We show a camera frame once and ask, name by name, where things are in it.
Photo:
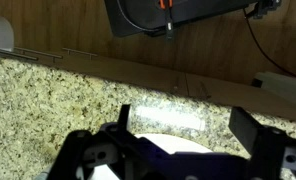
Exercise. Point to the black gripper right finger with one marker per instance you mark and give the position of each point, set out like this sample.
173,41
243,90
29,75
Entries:
246,129

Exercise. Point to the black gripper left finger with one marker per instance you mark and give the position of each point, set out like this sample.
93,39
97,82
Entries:
122,122

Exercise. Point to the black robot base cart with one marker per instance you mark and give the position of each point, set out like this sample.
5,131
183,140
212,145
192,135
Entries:
129,17

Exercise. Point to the white oval sink basin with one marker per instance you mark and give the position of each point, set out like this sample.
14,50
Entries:
170,144

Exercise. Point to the orange black clamp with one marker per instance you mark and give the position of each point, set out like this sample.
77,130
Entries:
166,6

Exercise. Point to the white toilet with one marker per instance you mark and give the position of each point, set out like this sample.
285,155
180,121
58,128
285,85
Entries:
6,35

